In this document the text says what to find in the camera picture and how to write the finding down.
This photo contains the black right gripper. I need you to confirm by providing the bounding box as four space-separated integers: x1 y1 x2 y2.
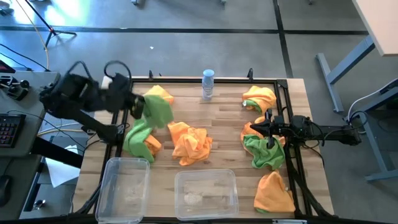
249 108 292 149

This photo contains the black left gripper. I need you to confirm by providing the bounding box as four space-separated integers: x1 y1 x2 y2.
104 73 146 120

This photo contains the clear bottle with blue cap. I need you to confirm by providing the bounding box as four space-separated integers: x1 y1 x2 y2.
201 68 216 101

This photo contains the clear plastic bin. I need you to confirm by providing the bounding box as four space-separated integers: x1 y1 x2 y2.
95 157 151 224
174 169 239 221

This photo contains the black metal beam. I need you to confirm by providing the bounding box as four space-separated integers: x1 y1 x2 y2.
30 136 85 169

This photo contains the white label strip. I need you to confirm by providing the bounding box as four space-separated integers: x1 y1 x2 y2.
272 219 308 224

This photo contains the white paper sheet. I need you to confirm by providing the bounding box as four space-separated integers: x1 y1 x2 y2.
45 144 81 189

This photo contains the grey side desk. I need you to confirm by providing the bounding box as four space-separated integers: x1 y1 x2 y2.
0 70 62 158

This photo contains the black tripod stand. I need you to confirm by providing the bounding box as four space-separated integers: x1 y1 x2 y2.
24 0 78 49

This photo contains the black desk clamp tool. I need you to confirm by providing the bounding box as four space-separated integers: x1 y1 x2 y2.
0 74 30 101

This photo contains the black backlit keyboard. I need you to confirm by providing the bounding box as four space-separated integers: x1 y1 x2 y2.
0 113 27 149

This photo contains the black red-edged device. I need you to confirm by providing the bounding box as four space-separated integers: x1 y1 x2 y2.
0 58 16 74

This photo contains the silver caster wheel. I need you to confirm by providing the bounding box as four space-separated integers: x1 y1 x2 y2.
32 198 47 211

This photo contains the grey low desk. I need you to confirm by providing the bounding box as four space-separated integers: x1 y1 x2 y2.
0 154 43 221

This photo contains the black computer mouse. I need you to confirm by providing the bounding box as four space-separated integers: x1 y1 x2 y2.
0 174 12 208

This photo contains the beige desk top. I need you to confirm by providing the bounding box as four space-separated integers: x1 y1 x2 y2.
351 0 398 57

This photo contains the black aluminium table frame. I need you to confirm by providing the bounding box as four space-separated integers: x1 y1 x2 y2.
67 77 335 224

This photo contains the yellow floor cable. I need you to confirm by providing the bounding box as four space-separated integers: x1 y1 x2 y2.
14 0 50 72

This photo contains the grey desk leg frame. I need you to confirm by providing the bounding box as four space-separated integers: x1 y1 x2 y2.
343 77 398 183
315 34 377 113

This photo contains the black floor cable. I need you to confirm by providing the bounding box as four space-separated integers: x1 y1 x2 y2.
0 43 50 73

